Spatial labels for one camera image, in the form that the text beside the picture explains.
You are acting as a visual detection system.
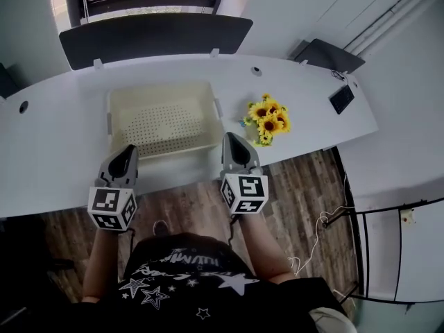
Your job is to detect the wide dark desk divider panel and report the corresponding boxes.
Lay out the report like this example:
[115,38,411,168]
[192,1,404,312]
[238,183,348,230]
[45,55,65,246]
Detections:
[58,12,255,71]

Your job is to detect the long white desk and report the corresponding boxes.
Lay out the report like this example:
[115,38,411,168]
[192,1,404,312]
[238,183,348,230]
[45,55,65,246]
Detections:
[0,53,379,219]

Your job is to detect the person's right forearm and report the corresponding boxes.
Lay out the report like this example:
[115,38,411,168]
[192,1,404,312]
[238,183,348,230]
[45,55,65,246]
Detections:
[230,213,296,284]

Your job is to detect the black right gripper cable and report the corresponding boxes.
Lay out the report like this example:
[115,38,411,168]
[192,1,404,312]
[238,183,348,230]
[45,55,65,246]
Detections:
[226,213,241,248]

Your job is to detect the black star-print t-shirt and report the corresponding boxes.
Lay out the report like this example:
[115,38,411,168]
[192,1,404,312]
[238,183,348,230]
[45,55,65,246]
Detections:
[68,232,348,333]

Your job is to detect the person's left forearm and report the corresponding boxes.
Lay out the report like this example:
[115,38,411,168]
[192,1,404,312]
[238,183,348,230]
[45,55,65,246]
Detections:
[82,228,121,304]

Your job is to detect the person's black shoe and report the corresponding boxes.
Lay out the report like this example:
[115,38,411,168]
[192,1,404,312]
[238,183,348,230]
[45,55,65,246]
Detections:
[152,219,171,237]

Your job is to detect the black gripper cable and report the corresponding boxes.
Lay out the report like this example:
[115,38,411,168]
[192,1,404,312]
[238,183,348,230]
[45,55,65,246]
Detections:
[226,213,241,248]
[126,228,137,257]

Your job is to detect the white wall conduit pipes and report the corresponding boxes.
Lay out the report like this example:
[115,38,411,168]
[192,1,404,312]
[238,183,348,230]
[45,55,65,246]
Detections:
[342,0,444,58]

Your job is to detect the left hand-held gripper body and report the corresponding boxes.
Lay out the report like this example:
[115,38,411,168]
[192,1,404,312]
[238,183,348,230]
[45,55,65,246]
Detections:
[87,178,139,233]

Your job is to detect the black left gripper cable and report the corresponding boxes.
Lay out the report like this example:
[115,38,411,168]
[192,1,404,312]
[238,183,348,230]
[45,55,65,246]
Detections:
[126,228,137,257]

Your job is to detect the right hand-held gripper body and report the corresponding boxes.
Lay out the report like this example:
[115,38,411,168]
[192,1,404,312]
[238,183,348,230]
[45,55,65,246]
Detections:
[219,166,270,216]

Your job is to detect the white floor cable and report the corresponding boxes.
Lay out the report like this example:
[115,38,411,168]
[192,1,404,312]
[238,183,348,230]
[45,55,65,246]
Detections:
[287,204,359,278]

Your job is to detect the yellow sunflower bouquet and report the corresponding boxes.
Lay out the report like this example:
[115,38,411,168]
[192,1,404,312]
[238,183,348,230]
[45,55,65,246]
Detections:
[238,92,292,148]

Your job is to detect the cream perforated plastic basket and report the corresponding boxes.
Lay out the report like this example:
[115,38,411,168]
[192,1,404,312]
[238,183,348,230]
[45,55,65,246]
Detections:
[105,79,226,161]

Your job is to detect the black office chair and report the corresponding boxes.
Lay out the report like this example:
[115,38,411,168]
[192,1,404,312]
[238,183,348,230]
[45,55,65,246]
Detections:
[0,216,76,326]

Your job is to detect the black metal partition frame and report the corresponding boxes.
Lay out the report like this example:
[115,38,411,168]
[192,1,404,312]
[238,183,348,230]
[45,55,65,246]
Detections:
[321,146,444,307]

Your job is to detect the thin black keyboard cable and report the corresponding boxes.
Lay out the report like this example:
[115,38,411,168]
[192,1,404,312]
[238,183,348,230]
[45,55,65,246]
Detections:
[330,69,350,85]

